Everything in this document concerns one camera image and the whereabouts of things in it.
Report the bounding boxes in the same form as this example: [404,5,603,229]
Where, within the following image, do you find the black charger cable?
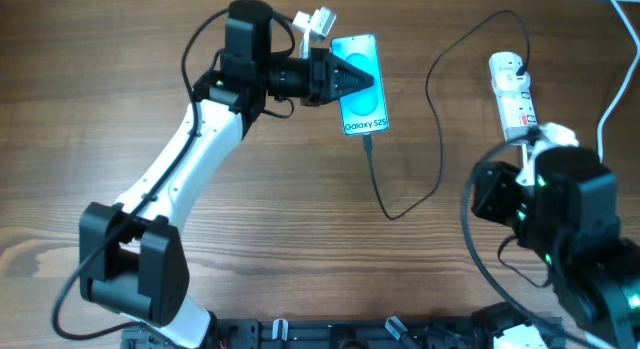
[361,8,532,222]

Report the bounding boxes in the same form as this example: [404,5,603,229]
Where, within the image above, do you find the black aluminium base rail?
[119,316,566,349]

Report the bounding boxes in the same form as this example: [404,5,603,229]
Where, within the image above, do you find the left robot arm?
[72,0,373,348]

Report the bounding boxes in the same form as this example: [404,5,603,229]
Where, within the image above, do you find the white power strip cord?
[519,0,640,165]

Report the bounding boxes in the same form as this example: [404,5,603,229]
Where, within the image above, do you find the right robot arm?
[471,147,639,348]

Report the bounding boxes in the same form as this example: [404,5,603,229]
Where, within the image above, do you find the white power strip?
[488,52,538,141]

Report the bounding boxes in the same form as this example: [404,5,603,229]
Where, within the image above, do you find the white charger plug adapter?
[491,70,530,97]

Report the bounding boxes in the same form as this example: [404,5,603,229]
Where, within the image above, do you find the teal screen Galaxy smartphone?
[331,33,389,136]

